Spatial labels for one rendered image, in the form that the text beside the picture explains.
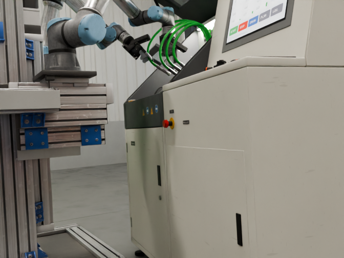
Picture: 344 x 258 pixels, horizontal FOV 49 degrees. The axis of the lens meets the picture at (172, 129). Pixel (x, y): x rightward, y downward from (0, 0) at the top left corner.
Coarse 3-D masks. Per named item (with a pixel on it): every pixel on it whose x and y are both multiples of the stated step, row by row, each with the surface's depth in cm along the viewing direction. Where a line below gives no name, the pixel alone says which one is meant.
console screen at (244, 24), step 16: (240, 0) 164; (256, 0) 152; (272, 0) 141; (288, 0) 132; (240, 16) 162; (256, 16) 149; (272, 16) 139; (288, 16) 130; (240, 32) 159; (256, 32) 147; (272, 32) 138; (224, 48) 170
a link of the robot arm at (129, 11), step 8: (112, 0) 196; (120, 0) 195; (128, 0) 199; (120, 8) 201; (128, 8) 201; (136, 8) 204; (128, 16) 206; (136, 16) 206; (136, 24) 212; (144, 24) 211
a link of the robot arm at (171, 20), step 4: (164, 8) 211; (168, 8) 211; (172, 8) 212; (168, 12) 209; (172, 12) 212; (172, 16) 212; (168, 20) 210; (172, 20) 212; (164, 24) 212; (168, 24) 211; (172, 24) 212
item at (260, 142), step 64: (320, 0) 122; (320, 64) 121; (192, 128) 147; (256, 128) 111; (320, 128) 121; (192, 192) 150; (256, 192) 111; (320, 192) 120; (192, 256) 153; (256, 256) 111; (320, 256) 120
